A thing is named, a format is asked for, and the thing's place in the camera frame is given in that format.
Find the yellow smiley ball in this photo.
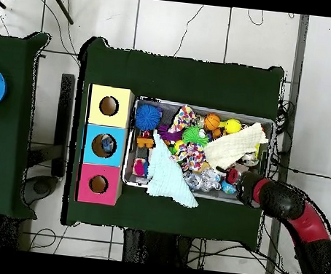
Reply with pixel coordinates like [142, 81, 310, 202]
[223, 117, 244, 137]

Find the orange toy basketball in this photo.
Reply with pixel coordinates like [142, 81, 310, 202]
[203, 112, 223, 133]

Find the wooden box with three holes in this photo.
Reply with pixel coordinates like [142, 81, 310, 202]
[75, 83, 136, 208]

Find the shallow clear mesh bin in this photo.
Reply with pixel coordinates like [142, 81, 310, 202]
[121, 96, 276, 209]

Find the small orange toy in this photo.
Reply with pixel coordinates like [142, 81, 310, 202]
[134, 130, 158, 152]

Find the mint green cloth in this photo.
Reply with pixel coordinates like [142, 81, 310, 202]
[144, 129, 207, 210]

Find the green spiky ball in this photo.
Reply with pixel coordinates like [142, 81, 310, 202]
[181, 123, 211, 149]

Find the blue spiky ball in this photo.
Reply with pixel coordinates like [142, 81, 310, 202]
[133, 102, 164, 133]

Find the purple spiky ball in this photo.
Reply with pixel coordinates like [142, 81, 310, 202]
[156, 124, 185, 145]

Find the side table with green cloth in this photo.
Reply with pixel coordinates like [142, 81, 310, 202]
[0, 27, 52, 221]

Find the crushed clear water bottle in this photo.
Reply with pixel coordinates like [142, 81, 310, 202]
[182, 165, 227, 194]
[98, 136, 117, 156]

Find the colourful patterned cloth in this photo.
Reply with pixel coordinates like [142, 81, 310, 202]
[166, 103, 213, 174]

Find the pale yellow cloth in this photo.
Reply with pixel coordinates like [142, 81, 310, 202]
[202, 117, 271, 174]

